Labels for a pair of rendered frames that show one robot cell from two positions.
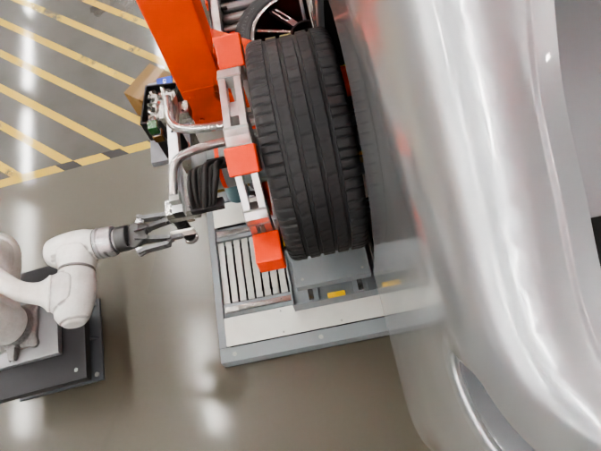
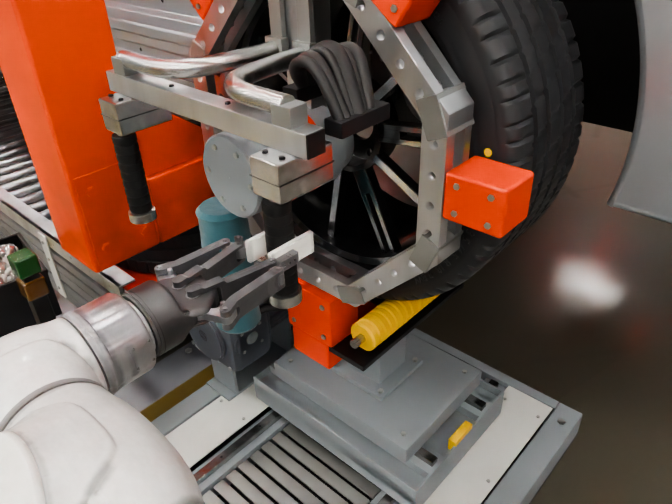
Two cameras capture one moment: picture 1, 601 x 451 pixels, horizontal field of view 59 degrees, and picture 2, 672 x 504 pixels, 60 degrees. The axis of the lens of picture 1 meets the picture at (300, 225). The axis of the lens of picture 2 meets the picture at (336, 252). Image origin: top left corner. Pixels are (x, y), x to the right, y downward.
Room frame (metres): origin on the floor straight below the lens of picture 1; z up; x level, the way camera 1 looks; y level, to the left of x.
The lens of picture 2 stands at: (0.35, 0.76, 1.21)
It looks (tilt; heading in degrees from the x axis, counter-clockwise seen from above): 33 degrees down; 309
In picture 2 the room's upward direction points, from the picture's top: 2 degrees counter-clockwise
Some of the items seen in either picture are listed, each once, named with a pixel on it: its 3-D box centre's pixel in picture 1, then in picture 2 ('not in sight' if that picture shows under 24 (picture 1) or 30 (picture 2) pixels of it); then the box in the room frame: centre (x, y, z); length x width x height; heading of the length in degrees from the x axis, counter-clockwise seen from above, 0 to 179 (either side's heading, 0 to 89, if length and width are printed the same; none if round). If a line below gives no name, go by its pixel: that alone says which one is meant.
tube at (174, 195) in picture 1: (198, 160); (294, 52); (0.85, 0.22, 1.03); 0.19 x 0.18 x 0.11; 86
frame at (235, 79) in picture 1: (252, 158); (313, 141); (0.94, 0.09, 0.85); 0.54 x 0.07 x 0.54; 176
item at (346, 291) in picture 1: (325, 244); (375, 394); (0.93, -0.08, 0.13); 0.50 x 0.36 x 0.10; 176
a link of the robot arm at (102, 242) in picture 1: (107, 242); (111, 341); (0.81, 0.56, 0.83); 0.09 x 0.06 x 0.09; 176
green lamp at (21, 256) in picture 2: (154, 127); (24, 263); (1.35, 0.43, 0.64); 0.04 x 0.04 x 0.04; 86
